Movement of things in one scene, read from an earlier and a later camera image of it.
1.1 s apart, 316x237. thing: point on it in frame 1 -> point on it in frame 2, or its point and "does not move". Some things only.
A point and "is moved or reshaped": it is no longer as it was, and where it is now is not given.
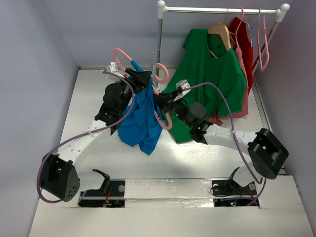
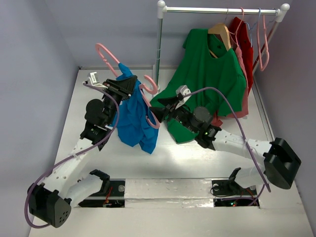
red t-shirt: (240, 36) does not move
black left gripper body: (128, 94) -> (120, 93)
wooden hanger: (221, 29) does not move
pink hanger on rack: (267, 63) does not move
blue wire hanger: (251, 28) does not move
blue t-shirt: (144, 122) is moved or reshaped
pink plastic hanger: (157, 79) -> (144, 90)
